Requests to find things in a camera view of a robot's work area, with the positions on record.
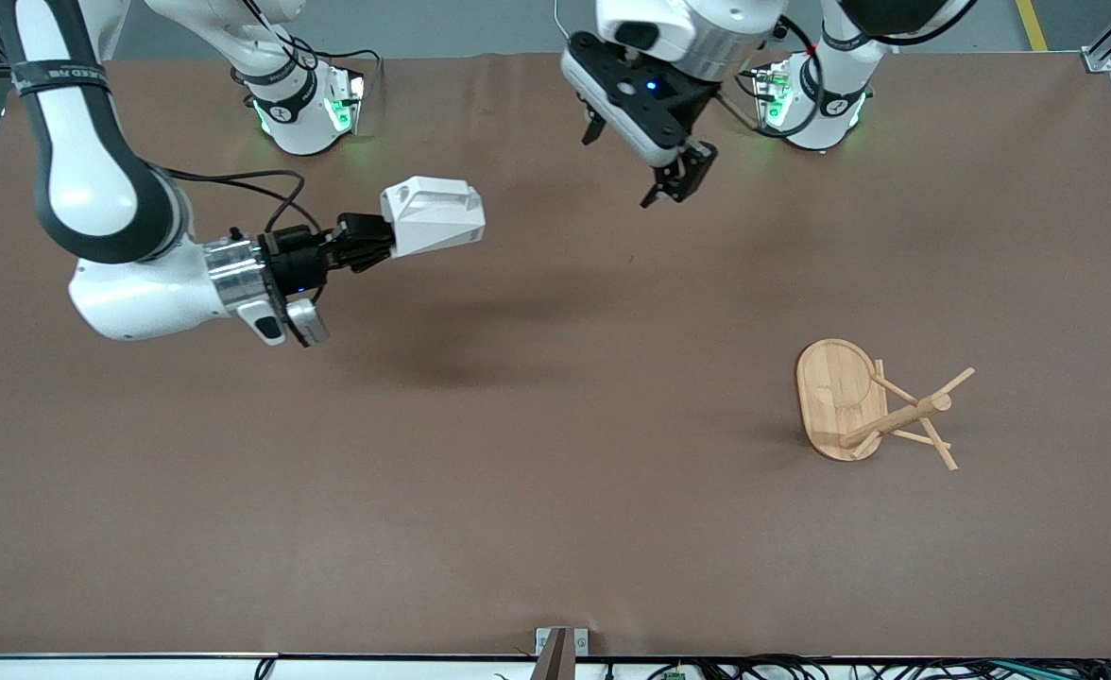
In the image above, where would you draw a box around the white faceted cup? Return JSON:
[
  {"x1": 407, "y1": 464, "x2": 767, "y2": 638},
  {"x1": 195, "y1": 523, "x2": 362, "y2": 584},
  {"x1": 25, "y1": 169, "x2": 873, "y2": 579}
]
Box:
[{"x1": 381, "y1": 177, "x2": 487, "y2": 259}]

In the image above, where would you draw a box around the wooden cup rack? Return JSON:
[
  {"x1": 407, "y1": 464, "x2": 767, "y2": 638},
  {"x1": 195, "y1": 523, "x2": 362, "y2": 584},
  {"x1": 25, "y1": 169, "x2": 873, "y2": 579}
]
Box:
[{"x1": 795, "y1": 338, "x2": 977, "y2": 471}]

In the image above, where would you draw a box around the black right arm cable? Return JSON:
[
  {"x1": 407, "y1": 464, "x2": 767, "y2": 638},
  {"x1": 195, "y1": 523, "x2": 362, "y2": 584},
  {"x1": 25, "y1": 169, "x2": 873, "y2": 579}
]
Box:
[{"x1": 163, "y1": 168, "x2": 325, "y2": 248}]

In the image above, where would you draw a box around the black right base cable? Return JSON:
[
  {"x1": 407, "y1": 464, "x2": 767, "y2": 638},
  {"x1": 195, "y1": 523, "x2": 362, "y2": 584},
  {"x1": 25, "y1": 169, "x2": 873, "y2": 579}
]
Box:
[{"x1": 305, "y1": 47, "x2": 385, "y2": 95}]

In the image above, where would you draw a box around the metal table edge bracket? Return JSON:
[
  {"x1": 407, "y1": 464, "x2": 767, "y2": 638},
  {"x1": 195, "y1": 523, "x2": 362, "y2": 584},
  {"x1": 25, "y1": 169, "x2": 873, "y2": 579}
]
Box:
[{"x1": 535, "y1": 627, "x2": 590, "y2": 680}]

